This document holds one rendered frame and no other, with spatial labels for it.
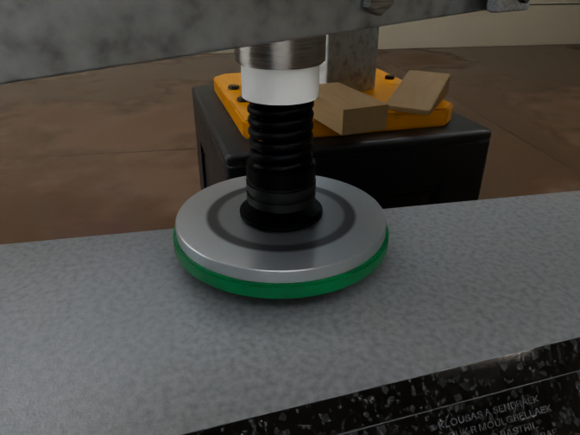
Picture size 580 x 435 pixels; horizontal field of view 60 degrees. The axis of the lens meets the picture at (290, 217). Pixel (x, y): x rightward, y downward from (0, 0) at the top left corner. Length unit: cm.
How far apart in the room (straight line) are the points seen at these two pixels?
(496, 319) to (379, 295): 10
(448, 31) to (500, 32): 71
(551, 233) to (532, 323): 18
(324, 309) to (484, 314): 14
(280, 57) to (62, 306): 29
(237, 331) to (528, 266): 30
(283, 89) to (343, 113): 52
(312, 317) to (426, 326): 10
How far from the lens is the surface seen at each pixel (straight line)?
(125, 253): 56
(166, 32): 35
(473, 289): 51
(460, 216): 65
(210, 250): 46
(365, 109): 98
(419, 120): 116
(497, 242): 60
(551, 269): 58
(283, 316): 45
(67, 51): 34
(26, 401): 43
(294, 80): 44
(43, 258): 59
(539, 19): 767
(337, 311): 46
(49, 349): 46
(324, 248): 46
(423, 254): 55
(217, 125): 117
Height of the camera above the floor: 109
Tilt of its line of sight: 28 degrees down
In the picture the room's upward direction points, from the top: straight up
